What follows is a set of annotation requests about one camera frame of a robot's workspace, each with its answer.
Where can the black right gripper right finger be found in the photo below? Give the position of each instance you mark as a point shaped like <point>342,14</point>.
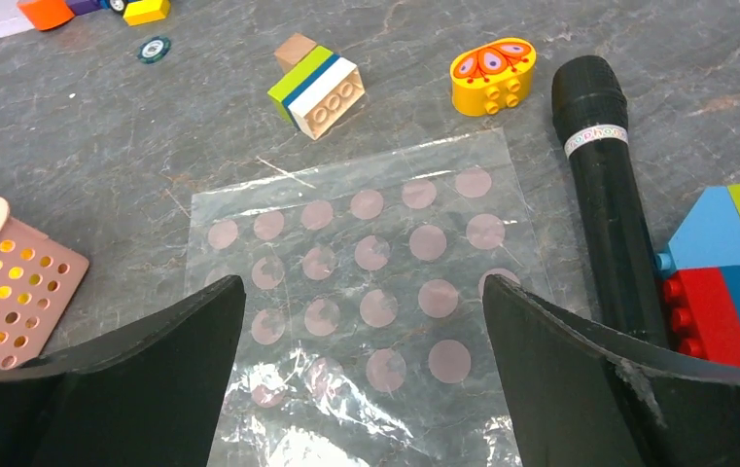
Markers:
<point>582,394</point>

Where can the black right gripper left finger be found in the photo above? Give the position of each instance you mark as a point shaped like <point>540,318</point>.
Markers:
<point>146,394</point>

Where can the clear dotted zip top bag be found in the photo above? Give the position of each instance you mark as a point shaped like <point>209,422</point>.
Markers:
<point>363,340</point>

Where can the pink perforated plastic basket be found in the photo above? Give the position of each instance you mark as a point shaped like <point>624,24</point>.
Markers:
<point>38,278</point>

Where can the red blue toy brick house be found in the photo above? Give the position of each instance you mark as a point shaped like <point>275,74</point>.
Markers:
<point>700,267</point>

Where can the black toy microphone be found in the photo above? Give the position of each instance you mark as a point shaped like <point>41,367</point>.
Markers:
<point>590,118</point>

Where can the yellow butterfly toy brick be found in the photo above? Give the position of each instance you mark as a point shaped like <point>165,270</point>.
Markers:
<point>492,77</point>

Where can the green white stacked toy bricks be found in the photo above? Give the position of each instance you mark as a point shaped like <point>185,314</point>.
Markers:
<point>318,86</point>

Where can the yellow toy block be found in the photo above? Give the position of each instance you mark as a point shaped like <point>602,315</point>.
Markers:
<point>146,11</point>

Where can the blue toy car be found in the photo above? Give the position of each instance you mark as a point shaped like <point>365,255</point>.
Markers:
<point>116,6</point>

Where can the orange toy block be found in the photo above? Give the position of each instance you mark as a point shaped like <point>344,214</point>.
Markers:
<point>46,14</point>

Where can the purple toy block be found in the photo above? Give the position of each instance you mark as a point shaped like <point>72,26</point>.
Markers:
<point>83,7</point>

